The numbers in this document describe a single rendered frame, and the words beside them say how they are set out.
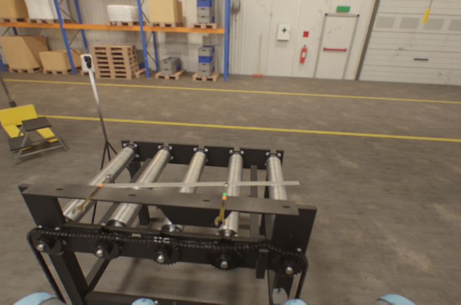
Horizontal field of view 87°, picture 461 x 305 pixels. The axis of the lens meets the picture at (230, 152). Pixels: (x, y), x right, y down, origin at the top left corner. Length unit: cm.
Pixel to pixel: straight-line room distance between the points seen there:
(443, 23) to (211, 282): 1102
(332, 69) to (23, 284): 996
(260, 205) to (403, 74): 1063
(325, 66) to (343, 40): 100
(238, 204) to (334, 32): 946
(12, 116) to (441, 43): 1241
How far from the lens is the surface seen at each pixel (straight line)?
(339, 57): 1037
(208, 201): 105
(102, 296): 189
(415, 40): 1133
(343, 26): 1028
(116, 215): 146
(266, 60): 995
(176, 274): 227
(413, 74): 1161
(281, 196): 152
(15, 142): 457
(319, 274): 239
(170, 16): 879
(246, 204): 104
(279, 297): 109
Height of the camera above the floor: 184
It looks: 28 degrees down
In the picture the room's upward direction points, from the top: 2 degrees clockwise
